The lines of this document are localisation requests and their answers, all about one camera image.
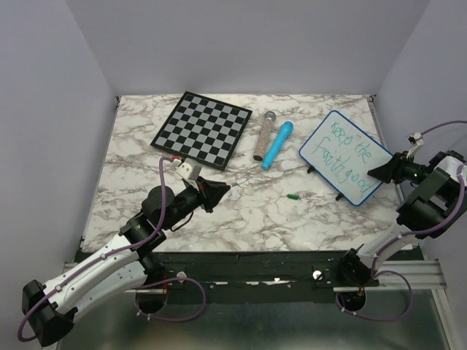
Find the blue toy microphone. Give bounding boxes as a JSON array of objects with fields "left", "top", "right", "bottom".
[{"left": 261, "top": 121, "right": 293, "bottom": 171}]

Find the blue framed whiteboard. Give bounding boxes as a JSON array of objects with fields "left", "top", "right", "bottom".
[{"left": 298, "top": 110, "right": 393, "bottom": 206}]

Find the glitter tube silver cap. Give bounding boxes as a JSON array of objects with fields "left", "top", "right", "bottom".
[{"left": 253, "top": 111, "right": 276, "bottom": 161}]

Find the green marker cap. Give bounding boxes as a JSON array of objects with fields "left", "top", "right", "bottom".
[{"left": 287, "top": 194, "right": 300, "bottom": 201}]

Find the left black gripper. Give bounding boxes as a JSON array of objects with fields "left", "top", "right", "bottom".
[{"left": 162, "top": 176, "right": 231, "bottom": 230}]

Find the green white marker pen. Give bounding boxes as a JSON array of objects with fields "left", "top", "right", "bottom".
[{"left": 230, "top": 179, "right": 247, "bottom": 187}]

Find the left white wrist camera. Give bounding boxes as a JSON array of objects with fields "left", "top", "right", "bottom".
[{"left": 176, "top": 158, "right": 202, "bottom": 184}]

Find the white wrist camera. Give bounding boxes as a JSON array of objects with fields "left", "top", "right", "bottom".
[
  {"left": 176, "top": 158, "right": 202, "bottom": 184},
  {"left": 406, "top": 133, "right": 424, "bottom": 158}
]

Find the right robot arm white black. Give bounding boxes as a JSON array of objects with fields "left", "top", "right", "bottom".
[{"left": 335, "top": 150, "right": 466, "bottom": 286}]

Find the black grey chessboard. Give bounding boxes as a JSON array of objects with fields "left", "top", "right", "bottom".
[{"left": 150, "top": 91, "right": 252, "bottom": 171}]

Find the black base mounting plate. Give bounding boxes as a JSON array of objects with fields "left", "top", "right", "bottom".
[{"left": 74, "top": 249, "right": 382, "bottom": 306}]

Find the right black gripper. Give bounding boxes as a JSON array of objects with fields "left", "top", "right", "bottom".
[{"left": 367, "top": 152, "right": 431, "bottom": 185}]

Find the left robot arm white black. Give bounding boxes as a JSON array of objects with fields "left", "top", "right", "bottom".
[{"left": 17, "top": 177, "right": 231, "bottom": 347}]

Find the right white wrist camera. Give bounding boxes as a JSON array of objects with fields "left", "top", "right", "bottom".
[{"left": 406, "top": 133, "right": 424, "bottom": 158}]

